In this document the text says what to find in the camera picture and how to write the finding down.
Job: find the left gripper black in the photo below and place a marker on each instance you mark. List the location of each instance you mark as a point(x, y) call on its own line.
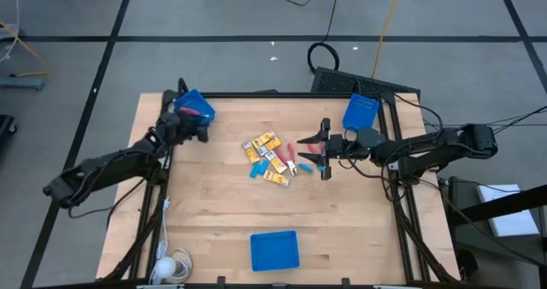
point(188, 129)

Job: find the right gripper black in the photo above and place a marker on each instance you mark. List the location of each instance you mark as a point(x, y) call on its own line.
point(335, 147)

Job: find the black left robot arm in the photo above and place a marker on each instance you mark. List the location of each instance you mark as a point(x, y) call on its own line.
point(107, 165)

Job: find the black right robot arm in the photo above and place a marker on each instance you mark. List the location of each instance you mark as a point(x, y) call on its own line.
point(427, 148)

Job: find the blue slotted plastic basket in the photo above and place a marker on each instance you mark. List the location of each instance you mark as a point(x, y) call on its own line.
point(361, 109)
point(194, 98)
point(274, 251)

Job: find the black mesh panel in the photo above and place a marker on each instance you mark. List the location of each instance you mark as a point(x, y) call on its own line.
point(342, 81)

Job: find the black table clamp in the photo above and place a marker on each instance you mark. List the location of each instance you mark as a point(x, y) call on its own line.
point(345, 282)
point(221, 281)

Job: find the white round lamp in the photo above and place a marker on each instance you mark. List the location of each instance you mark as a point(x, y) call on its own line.
point(165, 267)

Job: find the white aluminium profile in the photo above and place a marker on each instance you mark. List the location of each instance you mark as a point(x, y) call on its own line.
point(397, 287)
point(160, 287)

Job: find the grey table foot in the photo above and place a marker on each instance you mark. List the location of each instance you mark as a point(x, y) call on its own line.
point(21, 83)

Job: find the black floor object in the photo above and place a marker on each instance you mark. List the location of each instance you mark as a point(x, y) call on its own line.
point(6, 126)

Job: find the black metal beam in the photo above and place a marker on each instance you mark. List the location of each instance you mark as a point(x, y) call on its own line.
point(500, 203)

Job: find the white booklet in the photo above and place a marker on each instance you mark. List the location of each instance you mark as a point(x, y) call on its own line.
point(506, 212)

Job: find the black aluminium table frame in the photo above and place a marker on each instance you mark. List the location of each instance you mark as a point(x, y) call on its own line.
point(278, 95)

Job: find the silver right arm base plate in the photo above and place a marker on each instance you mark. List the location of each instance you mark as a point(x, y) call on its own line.
point(393, 166)

